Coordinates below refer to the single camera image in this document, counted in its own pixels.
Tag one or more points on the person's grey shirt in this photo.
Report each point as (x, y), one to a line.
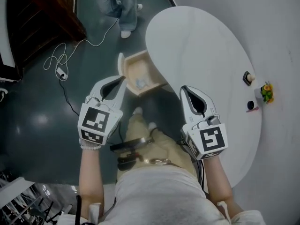
(159, 196)

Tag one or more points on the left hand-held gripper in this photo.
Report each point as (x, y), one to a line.
(96, 123)

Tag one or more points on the black waist device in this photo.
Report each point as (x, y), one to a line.
(131, 144)

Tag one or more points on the wooden drawer with white front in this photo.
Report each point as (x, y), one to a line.
(138, 67)

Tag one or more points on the person's left forearm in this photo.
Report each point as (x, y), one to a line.
(91, 177)

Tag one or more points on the small potted flowers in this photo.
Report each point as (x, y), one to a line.
(266, 92)

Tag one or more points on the black round lid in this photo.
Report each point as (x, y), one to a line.
(250, 105)

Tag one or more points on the person's beige trousers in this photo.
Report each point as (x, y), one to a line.
(159, 146)

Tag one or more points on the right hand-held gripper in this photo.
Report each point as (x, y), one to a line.
(211, 139)

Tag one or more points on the person's white shoe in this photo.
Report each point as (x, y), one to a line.
(137, 111)
(152, 125)

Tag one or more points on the white metal frame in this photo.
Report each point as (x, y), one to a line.
(14, 191)

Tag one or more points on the white furniture piece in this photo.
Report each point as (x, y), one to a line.
(5, 32)

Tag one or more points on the dark wooden staircase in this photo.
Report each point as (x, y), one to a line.
(47, 20)

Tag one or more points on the person's right forearm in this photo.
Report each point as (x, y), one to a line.
(218, 182)

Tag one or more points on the pink strip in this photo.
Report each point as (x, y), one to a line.
(252, 110)

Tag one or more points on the white plastic bag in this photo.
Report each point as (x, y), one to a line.
(141, 83)

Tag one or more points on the black stand with white knob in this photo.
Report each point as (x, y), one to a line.
(248, 78)

